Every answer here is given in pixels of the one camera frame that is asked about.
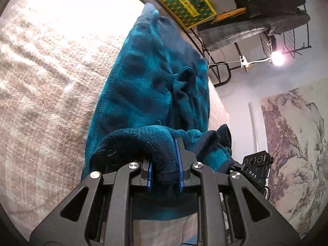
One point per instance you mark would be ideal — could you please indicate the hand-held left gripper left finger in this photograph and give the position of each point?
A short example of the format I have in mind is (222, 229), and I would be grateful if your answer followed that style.
(150, 178)

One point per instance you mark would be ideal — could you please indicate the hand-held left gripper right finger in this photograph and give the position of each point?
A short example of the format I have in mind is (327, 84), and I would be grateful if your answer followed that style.
(179, 164)

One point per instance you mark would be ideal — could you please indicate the teal plaid fleece garment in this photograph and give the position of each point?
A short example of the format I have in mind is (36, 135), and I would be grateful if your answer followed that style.
(143, 87)

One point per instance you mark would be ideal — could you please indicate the black metal clothes rack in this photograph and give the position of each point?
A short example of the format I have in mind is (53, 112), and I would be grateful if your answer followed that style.
(225, 71)

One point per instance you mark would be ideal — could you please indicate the white clip-on lamp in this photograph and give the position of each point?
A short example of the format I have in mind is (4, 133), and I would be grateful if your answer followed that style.
(278, 57)

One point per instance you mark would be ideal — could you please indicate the beige checked bed blanket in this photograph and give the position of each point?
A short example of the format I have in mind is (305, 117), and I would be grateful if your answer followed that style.
(51, 82)

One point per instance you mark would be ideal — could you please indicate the grey plaid coat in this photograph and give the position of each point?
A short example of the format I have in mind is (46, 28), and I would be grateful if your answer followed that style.
(243, 30)

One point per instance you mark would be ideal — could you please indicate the yellow patterned scarf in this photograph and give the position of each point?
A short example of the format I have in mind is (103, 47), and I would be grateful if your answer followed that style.
(229, 14)

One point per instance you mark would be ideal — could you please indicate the yellow green gift box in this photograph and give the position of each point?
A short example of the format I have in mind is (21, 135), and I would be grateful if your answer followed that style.
(187, 1)

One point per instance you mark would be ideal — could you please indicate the black coat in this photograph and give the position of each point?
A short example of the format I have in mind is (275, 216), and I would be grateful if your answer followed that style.
(276, 2)

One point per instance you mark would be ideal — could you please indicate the landscape wall mural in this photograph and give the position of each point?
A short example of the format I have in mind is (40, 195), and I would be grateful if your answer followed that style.
(294, 133)

